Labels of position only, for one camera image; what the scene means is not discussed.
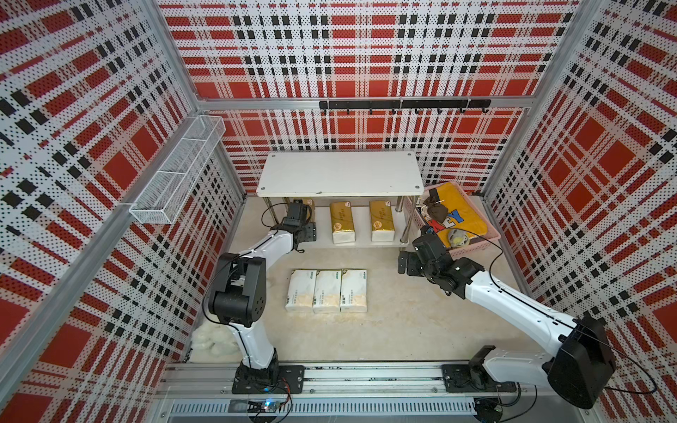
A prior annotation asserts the green circuit board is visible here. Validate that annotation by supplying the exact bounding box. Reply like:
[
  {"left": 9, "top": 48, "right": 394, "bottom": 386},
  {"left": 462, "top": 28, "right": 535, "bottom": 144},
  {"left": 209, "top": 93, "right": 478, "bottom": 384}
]
[{"left": 247, "top": 399, "right": 280, "bottom": 415}]

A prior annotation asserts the yellow folded shirt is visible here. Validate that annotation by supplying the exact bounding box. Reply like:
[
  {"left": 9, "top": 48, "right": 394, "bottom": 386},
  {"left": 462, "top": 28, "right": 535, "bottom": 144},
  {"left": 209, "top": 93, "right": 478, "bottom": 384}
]
[{"left": 421, "top": 183, "right": 488, "bottom": 248}]

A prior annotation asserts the white wire mesh wall basket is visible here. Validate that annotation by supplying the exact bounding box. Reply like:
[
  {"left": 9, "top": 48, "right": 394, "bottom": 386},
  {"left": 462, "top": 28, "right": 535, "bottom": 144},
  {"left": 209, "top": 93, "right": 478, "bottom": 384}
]
[{"left": 130, "top": 116, "right": 226, "bottom": 225}]

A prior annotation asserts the white plush toy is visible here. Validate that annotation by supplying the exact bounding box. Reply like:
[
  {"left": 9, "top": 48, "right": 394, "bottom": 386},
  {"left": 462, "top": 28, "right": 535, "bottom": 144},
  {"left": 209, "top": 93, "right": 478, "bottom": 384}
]
[{"left": 191, "top": 322, "right": 240, "bottom": 359}]

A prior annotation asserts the white two-tier metal shelf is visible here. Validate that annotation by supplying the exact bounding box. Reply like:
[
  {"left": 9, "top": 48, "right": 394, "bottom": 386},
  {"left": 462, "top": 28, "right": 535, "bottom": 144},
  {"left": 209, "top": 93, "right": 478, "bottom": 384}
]
[{"left": 257, "top": 151, "right": 424, "bottom": 249}]

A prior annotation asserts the white tissue pack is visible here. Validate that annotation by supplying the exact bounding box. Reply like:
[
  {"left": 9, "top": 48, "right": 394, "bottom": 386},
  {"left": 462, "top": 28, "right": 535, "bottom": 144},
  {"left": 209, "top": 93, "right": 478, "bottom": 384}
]
[
  {"left": 313, "top": 270, "right": 342, "bottom": 314},
  {"left": 340, "top": 269, "right": 368, "bottom": 313},
  {"left": 285, "top": 269, "right": 317, "bottom": 312}
]

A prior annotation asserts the gold tissue pack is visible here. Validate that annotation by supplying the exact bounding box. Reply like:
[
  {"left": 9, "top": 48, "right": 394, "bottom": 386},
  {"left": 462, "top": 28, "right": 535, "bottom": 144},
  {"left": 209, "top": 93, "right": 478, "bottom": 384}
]
[
  {"left": 289, "top": 197, "right": 316, "bottom": 222},
  {"left": 330, "top": 201, "right": 356, "bottom": 244},
  {"left": 370, "top": 200, "right": 395, "bottom": 243}
]

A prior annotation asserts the black wall hook rail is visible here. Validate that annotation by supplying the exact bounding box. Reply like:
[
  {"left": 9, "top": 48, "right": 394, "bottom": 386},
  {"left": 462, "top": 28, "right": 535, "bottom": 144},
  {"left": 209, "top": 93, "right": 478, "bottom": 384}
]
[{"left": 318, "top": 99, "right": 492, "bottom": 112}]

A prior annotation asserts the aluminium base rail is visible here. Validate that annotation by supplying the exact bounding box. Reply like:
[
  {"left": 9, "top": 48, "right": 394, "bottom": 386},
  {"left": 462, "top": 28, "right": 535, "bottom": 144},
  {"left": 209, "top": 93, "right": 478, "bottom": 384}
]
[{"left": 148, "top": 361, "right": 602, "bottom": 422}]

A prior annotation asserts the pink plastic basket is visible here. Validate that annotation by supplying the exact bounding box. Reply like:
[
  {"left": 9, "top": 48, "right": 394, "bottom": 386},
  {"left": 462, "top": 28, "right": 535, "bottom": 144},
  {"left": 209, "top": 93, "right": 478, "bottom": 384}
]
[{"left": 404, "top": 182, "right": 501, "bottom": 258}]

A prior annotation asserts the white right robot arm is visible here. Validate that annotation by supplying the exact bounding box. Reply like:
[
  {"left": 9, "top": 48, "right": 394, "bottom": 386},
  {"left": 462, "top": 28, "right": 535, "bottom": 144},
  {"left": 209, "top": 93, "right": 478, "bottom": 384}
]
[{"left": 398, "top": 234, "right": 616, "bottom": 410}]

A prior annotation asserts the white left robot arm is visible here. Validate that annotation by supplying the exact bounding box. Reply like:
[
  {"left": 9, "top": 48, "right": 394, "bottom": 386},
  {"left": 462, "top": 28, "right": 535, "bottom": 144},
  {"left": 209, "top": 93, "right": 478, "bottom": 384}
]
[{"left": 202, "top": 200, "right": 317, "bottom": 388}]

